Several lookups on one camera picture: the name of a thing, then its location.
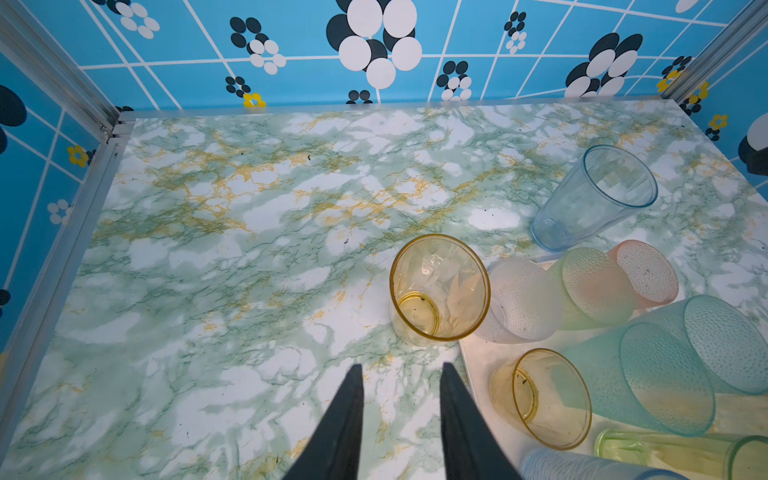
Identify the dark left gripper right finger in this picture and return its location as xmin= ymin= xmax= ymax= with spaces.
xmin=440 ymin=362 xmax=521 ymax=479

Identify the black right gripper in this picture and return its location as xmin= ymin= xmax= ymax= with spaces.
xmin=738 ymin=113 xmax=768 ymax=176

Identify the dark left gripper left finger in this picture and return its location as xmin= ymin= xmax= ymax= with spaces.
xmin=284 ymin=364 xmax=364 ymax=480

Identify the blue clear glass front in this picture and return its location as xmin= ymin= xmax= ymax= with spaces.
xmin=520 ymin=448 xmax=685 ymax=480

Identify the amber short glass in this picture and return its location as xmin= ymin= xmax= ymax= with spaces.
xmin=488 ymin=348 xmax=592 ymax=450

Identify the clear frosted textured cup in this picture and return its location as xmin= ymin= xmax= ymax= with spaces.
xmin=475 ymin=257 xmax=564 ymax=344

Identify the pink textured cup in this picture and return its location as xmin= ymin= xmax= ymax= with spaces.
xmin=607 ymin=240 xmax=679 ymax=310

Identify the teal textured cup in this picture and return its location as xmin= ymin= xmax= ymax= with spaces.
xmin=630 ymin=295 xmax=767 ymax=396
xmin=562 ymin=322 xmax=716 ymax=437

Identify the light green textured cup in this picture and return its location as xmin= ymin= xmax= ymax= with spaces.
xmin=547 ymin=247 xmax=636 ymax=330

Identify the green clear glass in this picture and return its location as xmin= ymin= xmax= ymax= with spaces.
xmin=594 ymin=429 xmax=767 ymax=479

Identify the blue clear tall glass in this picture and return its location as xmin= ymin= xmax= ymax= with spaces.
xmin=530 ymin=145 xmax=658 ymax=253

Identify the yellow clear glass left column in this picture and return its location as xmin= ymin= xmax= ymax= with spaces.
xmin=389 ymin=234 xmax=491 ymax=346

